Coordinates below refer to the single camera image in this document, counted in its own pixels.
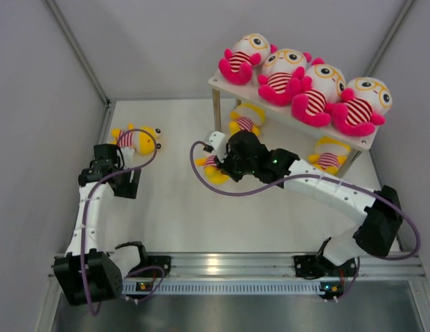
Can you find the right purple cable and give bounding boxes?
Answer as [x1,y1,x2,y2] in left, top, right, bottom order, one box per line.
[189,140,421,304]

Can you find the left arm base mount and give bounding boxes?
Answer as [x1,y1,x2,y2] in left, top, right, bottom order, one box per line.
[127,255,172,278]

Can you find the yellow plush sideways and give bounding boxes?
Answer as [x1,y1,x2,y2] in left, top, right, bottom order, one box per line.
[111,124,162,156]

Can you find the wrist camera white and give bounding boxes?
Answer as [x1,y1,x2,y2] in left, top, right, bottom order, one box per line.
[120,147,136,168]
[204,131,229,163]

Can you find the yellow plush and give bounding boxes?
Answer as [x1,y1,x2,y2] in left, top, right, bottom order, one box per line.
[229,102,266,136]
[307,136,351,175]
[195,155,230,185]

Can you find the yellow plush under shelf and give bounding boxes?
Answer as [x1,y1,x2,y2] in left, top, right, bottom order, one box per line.
[307,136,351,175]

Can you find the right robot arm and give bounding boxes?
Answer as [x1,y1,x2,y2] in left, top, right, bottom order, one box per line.
[208,131,402,275]

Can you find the yellow plush front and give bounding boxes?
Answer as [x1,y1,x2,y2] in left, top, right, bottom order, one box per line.
[229,102,266,136]

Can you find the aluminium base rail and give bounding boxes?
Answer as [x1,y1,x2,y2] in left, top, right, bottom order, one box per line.
[116,252,426,301]

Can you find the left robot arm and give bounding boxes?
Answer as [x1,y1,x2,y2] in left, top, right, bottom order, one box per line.
[53,144,150,306]

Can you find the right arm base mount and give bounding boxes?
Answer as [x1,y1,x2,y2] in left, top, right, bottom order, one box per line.
[294,255,358,279]

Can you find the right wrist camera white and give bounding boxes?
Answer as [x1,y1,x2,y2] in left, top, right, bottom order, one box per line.
[204,131,229,163]

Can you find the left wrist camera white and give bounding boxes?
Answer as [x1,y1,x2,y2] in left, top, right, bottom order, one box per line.
[120,147,136,168]

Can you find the pink plush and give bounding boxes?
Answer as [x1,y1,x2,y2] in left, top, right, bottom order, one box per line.
[218,33,278,86]
[258,48,312,107]
[331,77,393,137]
[291,57,347,128]

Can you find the white two-tier shelf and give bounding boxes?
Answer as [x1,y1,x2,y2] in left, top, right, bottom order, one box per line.
[208,71,377,176]

